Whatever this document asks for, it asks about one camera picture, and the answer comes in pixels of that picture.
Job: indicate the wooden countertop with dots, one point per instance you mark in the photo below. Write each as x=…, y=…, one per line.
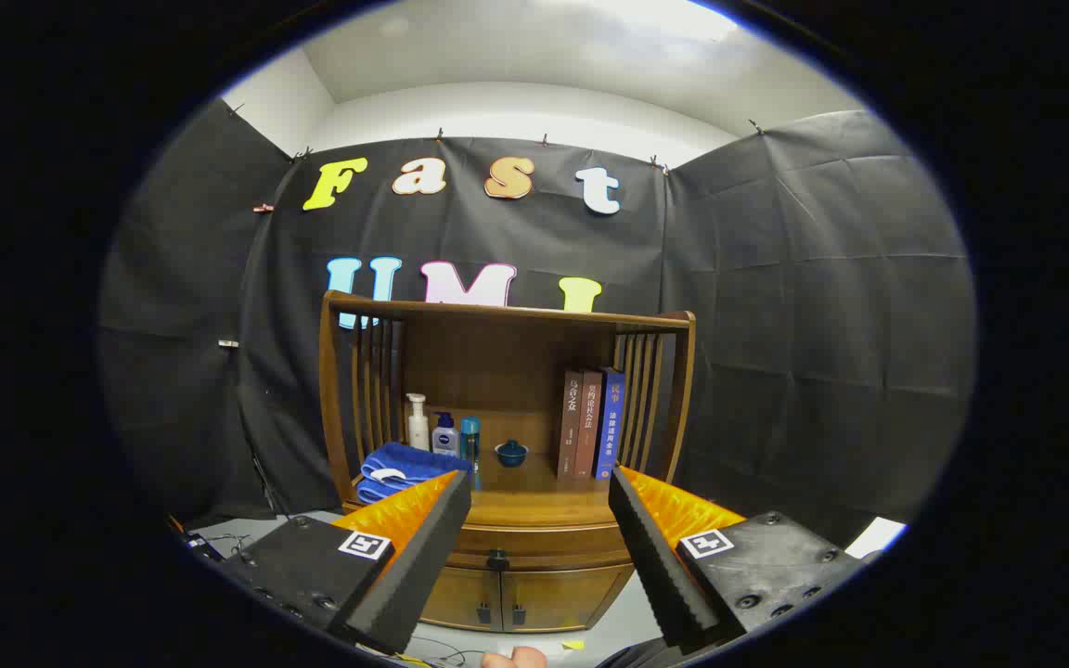
x=534, y=496

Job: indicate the teal clear bottle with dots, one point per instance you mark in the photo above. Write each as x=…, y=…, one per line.
x=470, y=441

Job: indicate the brown wooden cabinet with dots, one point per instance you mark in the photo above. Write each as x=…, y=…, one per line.
x=497, y=362

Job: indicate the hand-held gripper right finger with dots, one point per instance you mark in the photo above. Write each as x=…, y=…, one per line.
x=660, y=566

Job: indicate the white blue-capped lotion bottle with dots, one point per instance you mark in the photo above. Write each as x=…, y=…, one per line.
x=444, y=438

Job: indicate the dark brown book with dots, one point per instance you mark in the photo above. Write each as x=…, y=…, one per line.
x=571, y=427

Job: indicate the reddish brown book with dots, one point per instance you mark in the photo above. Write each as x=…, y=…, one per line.
x=589, y=436

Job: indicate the blue book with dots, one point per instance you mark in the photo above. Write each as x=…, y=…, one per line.
x=609, y=427

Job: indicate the dark blue lidded teacup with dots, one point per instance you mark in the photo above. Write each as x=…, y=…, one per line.
x=511, y=455

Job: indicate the black drawer knob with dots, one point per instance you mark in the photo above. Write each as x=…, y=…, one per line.
x=497, y=558

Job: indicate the blue folded towel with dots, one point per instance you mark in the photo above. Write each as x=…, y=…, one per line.
x=405, y=461

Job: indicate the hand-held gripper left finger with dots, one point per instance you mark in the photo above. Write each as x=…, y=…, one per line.
x=423, y=566

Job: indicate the white pump bottle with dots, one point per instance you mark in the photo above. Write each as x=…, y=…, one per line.
x=418, y=431

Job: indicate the wooden drawer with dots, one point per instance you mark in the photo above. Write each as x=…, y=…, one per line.
x=553, y=543

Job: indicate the white box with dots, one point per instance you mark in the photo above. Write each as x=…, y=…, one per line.
x=876, y=538

